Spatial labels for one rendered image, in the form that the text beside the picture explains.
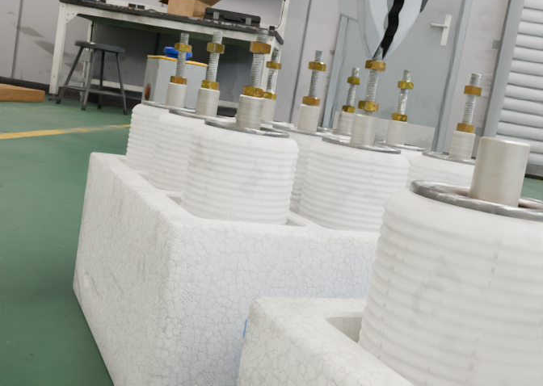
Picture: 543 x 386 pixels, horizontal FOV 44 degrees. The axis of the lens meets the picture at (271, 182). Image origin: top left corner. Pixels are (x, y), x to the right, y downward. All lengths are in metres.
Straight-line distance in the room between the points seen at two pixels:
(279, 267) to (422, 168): 0.21
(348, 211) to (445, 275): 0.33
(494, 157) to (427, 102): 5.36
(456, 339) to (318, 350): 0.06
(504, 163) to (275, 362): 0.14
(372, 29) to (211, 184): 0.21
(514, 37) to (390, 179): 5.14
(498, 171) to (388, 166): 0.30
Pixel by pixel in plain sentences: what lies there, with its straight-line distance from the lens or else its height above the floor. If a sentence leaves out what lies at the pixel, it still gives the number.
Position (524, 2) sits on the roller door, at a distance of 5.82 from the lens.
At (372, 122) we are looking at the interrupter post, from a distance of 0.64.
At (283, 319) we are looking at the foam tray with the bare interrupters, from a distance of 0.33.
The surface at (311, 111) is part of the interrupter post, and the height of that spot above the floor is 0.28.
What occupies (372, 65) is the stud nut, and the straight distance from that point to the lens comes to 0.64.
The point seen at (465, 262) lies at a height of 0.23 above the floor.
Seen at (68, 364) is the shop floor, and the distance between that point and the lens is 0.70.
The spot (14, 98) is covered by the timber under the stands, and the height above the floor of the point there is 0.02.
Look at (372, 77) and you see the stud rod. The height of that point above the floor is 0.32.
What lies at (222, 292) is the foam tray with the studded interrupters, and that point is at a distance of 0.53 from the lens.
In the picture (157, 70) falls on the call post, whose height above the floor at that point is 0.29.
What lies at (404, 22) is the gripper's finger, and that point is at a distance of 0.66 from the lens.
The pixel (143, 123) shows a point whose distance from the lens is 0.78.
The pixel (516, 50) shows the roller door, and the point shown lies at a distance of 5.77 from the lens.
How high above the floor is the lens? 0.28
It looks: 7 degrees down
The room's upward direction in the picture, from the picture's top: 10 degrees clockwise
